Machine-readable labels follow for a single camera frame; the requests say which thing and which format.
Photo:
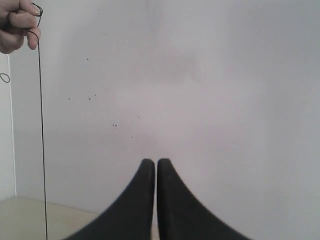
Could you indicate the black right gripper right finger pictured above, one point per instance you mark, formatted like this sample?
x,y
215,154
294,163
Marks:
x,y
180,215

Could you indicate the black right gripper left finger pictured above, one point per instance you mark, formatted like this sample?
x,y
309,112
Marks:
x,y
131,214

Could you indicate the person's bare hand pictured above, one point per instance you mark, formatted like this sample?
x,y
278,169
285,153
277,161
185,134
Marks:
x,y
18,21

